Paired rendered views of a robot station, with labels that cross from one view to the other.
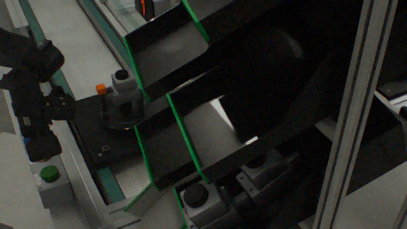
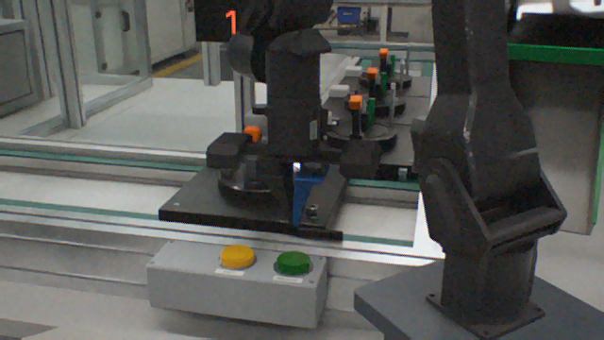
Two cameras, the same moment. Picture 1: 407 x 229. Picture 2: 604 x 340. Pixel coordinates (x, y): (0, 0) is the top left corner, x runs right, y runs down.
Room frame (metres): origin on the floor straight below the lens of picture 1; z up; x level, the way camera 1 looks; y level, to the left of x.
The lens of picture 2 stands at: (0.28, 0.81, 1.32)
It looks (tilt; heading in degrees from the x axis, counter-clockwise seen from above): 21 degrees down; 311
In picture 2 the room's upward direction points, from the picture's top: straight up
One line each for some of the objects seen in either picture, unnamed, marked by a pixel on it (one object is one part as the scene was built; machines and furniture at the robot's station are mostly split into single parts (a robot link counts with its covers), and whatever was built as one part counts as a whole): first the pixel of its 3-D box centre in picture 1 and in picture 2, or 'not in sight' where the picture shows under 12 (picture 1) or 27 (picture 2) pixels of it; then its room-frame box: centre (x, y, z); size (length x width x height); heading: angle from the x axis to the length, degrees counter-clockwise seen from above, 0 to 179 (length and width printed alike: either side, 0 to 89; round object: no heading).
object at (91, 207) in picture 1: (53, 115); (124, 252); (0.96, 0.42, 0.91); 0.89 x 0.06 x 0.11; 29
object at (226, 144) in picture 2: (31, 114); (293, 129); (0.70, 0.35, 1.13); 0.19 x 0.06 x 0.08; 29
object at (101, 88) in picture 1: (105, 98); (254, 152); (0.87, 0.25, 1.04); 0.04 x 0.02 x 0.08; 119
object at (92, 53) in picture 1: (114, 92); (162, 203); (1.06, 0.28, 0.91); 0.84 x 0.28 x 0.10; 29
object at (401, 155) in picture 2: not in sight; (360, 118); (0.91, -0.07, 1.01); 0.24 x 0.24 x 0.13; 29
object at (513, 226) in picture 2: not in sight; (489, 198); (0.44, 0.43, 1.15); 0.09 x 0.07 x 0.06; 74
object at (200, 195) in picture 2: (127, 119); (263, 190); (0.89, 0.21, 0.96); 0.24 x 0.24 x 0.02; 29
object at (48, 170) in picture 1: (49, 174); (293, 265); (0.70, 0.35, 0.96); 0.04 x 0.04 x 0.02
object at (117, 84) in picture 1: (127, 84); (264, 127); (0.90, 0.20, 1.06); 0.08 x 0.04 x 0.07; 119
